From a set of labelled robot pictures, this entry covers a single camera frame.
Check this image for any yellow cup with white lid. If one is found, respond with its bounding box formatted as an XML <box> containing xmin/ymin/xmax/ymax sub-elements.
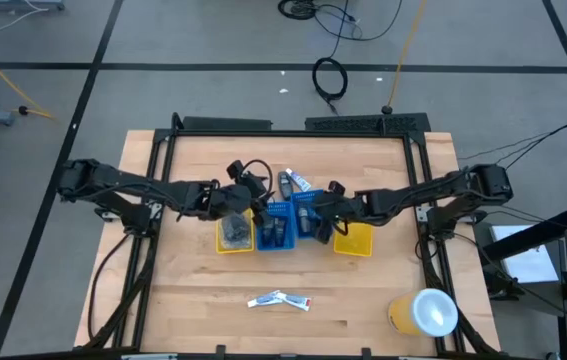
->
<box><xmin>387</xmin><ymin>288</ymin><xmax>459</xmax><ymax>338</ymax></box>

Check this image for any yellow plastic basket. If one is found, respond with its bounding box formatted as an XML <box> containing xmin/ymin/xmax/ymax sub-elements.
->
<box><xmin>332</xmin><ymin>222</ymin><xmax>374</xmax><ymax>258</ymax></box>
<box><xmin>215</xmin><ymin>207</ymin><xmax>256</xmax><ymax>255</ymax></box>

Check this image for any clear bag with black item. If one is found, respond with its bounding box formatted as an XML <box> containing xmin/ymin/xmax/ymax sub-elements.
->
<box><xmin>220</xmin><ymin>212</ymin><xmax>253</xmax><ymax>250</ymax></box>

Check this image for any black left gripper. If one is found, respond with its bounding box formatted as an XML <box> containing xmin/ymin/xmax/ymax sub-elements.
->
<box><xmin>211</xmin><ymin>159</ymin><xmax>273</xmax><ymax>227</ymax></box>

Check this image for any black perforated control box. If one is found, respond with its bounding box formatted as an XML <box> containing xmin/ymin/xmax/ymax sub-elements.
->
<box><xmin>305</xmin><ymin>113</ymin><xmax>432</xmax><ymax>134</ymax></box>

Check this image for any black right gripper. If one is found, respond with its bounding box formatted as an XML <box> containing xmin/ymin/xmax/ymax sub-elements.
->
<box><xmin>312</xmin><ymin>182</ymin><xmax>367</xmax><ymax>244</ymax></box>

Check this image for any black looped floor cable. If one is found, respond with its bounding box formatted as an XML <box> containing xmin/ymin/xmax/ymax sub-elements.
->
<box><xmin>311</xmin><ymin>56</ymin><xmax>350</xmax><ymax>116</ymax></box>

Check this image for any white paper sheet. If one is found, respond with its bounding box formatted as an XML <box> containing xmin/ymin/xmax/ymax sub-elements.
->
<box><xmin>490</xmin><ymin>224</ymin><xmax>560</xmax><ymax>285</ymax></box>

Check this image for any yellow hanging cable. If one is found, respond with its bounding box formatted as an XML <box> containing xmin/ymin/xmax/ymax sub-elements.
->
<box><xmin>381</xmin><ymin>0</ymin><xmax>427</xmax><ymax>116</ymax></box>

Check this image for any black flat control box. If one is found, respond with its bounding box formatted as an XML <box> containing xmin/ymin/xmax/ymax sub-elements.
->
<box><xmin>181</xmin><ymin>115</ymin><xmax>273</xmax><ymax>132</ymax></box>

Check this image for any blue plastic basket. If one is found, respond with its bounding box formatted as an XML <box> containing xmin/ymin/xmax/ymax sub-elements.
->
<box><xmin>255</xmin><ymin>201</ymin><xmax>298</xmax><ymax>252</ymax></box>
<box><xmin>290</xmin><ymin>188</ymin><xmax>335</xmax><ymax>240</ymax></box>

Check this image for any black metal table frame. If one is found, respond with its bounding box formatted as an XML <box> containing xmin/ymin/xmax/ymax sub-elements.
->
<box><xmin>82</xmin><ymin>112</ymin><xmax>502</xmax><ymax>360</ymax></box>

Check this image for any black coiled floor cable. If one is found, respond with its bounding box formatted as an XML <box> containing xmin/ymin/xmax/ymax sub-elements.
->
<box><xmin>277</xmin><ymin>0</ymin><xmax>405</xmax><ymax>43</ymax></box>

